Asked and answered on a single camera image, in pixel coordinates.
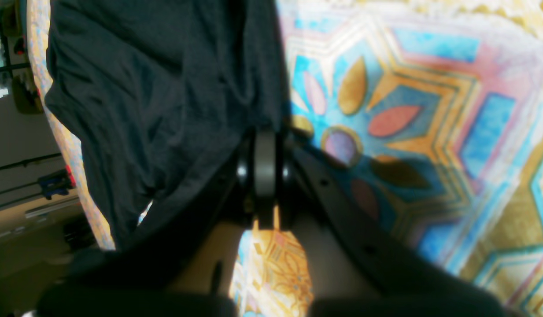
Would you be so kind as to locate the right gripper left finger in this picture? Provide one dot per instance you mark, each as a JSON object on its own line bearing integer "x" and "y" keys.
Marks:
{"x": 184, "y": 266}

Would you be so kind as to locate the black t-shirt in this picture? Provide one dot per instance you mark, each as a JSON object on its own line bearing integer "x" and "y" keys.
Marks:
{"x": 160, "y": 93}

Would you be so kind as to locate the patterned tablecloth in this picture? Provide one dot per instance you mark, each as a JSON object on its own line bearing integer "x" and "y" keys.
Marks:
{"x": 431, "y": 123}

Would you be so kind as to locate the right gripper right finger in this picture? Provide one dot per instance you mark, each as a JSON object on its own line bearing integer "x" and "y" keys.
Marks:
{"x": 356, "y": 268}

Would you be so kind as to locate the blue clamp lower left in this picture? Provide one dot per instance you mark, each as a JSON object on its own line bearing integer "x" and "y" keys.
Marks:
{"x": 58, "y": 183}

